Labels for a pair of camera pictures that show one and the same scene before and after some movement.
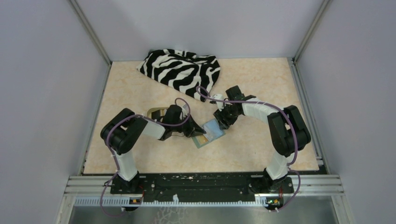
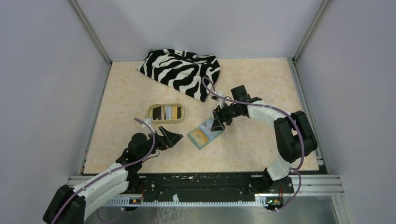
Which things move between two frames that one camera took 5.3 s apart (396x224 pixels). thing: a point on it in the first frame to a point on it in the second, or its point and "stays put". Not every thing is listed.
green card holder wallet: x=214 y=129 stays put
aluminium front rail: x=304 y=185 stays put
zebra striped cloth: x=183 y=70 stays put
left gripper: x=194 y=129 to x=170 y=139
